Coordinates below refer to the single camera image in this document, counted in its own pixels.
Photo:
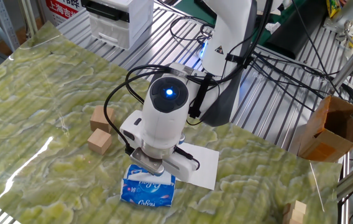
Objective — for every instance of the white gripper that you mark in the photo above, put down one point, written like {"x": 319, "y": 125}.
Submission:
{"x": 184, "y": 166}

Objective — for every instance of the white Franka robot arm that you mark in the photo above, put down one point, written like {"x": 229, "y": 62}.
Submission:
{"x": 161, "y": 124}

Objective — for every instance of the flat white napkin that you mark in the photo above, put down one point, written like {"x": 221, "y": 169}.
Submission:
{"x": 206, "y": 171}

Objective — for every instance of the blue tissue pack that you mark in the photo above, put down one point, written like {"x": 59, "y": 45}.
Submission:
{"x": 145, "y": 196}

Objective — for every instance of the wooden cube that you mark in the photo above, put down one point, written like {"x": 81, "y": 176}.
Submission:
{"x": 99, "y": 118}
{"x": 99, "y": 141}

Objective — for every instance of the small wooden block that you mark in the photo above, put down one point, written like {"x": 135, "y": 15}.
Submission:
{"x": 293, "y": 215}
{"x": 299, "y": 207}

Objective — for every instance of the brown cardboard box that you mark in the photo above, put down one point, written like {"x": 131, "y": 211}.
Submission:
{"x": 322, "y": 146}

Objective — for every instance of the green marble pattern mat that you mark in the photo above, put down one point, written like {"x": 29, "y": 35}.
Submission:
{"x": 39, "y": 93}

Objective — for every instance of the black rectangular case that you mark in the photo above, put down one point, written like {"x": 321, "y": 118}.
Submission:
{"x": 300, "y": 28}

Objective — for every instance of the white carton with red print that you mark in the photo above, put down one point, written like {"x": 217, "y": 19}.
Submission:
{"x": 61, "y": 11}

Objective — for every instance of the yellow snack packet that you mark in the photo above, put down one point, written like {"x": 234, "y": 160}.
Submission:
{"x": 333, "y": 7}

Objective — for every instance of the grey perforated steel rack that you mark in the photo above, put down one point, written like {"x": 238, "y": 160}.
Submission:
{"x": 5, "y": 25}

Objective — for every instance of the silver depth camera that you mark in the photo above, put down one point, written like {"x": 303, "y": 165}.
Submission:
{"x": 147, "y": 161}

